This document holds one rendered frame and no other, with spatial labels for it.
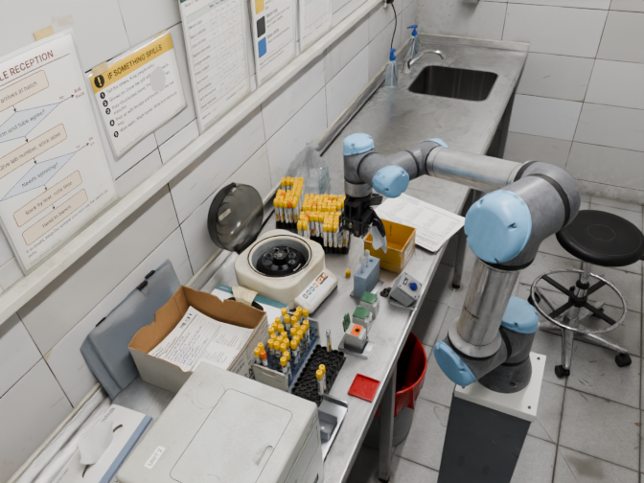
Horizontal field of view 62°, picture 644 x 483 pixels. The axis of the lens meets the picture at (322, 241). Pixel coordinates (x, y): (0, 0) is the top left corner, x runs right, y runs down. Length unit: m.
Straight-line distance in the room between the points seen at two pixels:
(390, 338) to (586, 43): 2.36
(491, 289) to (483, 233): 0.15
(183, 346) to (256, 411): 0.51
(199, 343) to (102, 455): 0.36
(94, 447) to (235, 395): 0.42
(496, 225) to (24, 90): 0.89
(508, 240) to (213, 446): 0.64
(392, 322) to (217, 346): 0.51
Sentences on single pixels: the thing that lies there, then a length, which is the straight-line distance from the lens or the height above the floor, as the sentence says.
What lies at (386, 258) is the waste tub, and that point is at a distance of 1.75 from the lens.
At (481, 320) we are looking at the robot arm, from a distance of 1.16.
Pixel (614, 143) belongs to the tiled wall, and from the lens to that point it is 3.75.
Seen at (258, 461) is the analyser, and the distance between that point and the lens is 1.05.
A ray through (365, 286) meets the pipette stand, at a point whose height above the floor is 0.94.
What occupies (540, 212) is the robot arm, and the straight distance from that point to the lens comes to 0.99.
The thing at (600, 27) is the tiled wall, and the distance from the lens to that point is 3.48.
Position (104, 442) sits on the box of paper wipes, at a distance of 1.44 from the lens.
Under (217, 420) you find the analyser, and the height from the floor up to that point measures 1.17.
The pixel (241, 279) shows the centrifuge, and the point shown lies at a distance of 1.67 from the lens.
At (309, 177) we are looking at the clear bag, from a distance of 2.04.
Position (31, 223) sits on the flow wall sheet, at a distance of 1.25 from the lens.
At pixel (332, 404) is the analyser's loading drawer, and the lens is 1.40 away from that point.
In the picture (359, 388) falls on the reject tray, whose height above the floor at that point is 0.88.
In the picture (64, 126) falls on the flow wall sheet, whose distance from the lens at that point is 1.25.
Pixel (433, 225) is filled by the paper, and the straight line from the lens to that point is 1.96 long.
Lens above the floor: 2.08
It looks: 39 degrees down
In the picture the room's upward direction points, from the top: 4 degrees counter-clockwise
